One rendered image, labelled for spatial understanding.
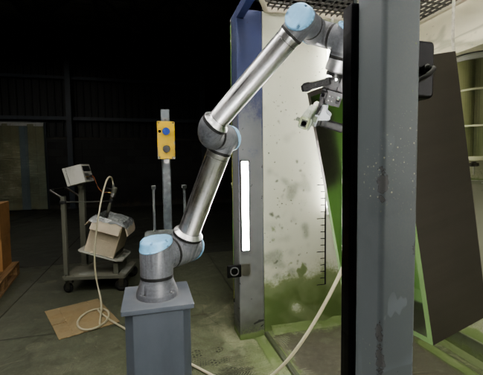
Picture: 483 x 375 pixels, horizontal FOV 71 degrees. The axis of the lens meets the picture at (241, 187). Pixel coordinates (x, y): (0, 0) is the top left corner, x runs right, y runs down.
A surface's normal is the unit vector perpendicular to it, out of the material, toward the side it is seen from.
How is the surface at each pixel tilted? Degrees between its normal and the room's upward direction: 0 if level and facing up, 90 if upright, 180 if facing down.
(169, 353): 90
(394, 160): 90
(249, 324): 90
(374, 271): 90
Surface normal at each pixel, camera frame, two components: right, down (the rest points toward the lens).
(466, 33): -0.96, 0.03
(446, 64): 0.36, 0.05
